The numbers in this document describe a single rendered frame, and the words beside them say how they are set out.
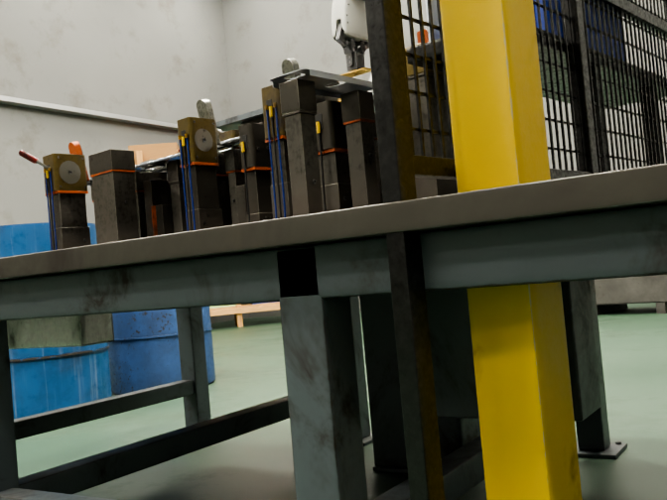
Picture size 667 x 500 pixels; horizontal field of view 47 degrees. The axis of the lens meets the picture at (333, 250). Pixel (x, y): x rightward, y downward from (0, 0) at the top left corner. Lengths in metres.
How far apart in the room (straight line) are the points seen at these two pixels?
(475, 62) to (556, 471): 0.56
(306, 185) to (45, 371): 2.71
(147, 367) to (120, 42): 7.87
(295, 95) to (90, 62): 10.09
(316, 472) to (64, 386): 2.94
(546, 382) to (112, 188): 1.55
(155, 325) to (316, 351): 3.63
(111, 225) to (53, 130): 8.54
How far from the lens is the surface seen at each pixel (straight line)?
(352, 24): 1.93
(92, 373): 4.10
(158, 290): 1.32
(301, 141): 1.47
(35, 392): 4.01
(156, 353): 4.73
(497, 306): 1.08
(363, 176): 1.60
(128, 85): 11.90
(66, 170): 2.55
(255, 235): 1.13
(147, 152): 11.03
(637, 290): 7.56
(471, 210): 0.96
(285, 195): 1.72
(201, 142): 2.03
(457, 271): 1.01
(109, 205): 2.33
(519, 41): 1.12
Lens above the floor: 0.61
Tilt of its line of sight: 2 degrees up
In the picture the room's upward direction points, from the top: 5 degrees counter-clockwise
